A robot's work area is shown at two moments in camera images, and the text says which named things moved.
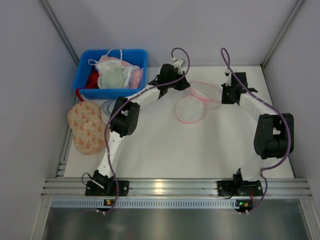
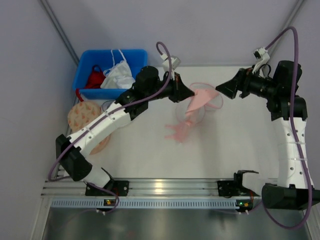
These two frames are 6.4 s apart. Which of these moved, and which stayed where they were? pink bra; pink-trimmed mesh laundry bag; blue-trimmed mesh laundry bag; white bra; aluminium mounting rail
Moved: pink bra; white bra
Stayed: aluminium mounting rail; pink-trimmed mesh laundry bag; blue-trimmed mesh laundry bag
